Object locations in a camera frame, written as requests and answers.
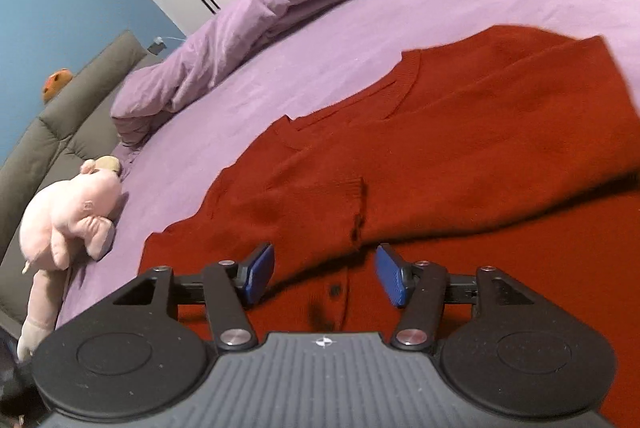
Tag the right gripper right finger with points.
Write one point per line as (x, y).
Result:
(421, 290)

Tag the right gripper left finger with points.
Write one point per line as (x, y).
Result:
(226, 289)

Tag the red knit cardigan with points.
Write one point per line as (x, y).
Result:
(515, 147)

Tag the pink plush pig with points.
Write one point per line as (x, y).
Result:
(62, 220)

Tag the grey padded headboard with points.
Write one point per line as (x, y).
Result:
(76, 125)

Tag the white charger plug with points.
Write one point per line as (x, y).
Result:
(166, 43)

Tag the orange plush toy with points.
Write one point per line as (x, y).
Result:
(55, 83)

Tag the purple bed sheet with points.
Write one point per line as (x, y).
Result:
(328, 59)

